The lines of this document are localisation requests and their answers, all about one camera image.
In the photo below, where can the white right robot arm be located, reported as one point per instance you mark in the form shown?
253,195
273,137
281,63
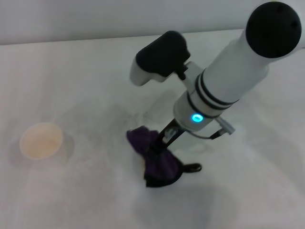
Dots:
228,78

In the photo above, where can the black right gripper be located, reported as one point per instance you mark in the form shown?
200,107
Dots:
170,132

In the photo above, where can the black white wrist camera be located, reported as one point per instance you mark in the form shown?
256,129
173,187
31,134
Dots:
157,59

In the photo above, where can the purple rag with black trim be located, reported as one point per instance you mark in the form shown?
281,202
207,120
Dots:
157,162

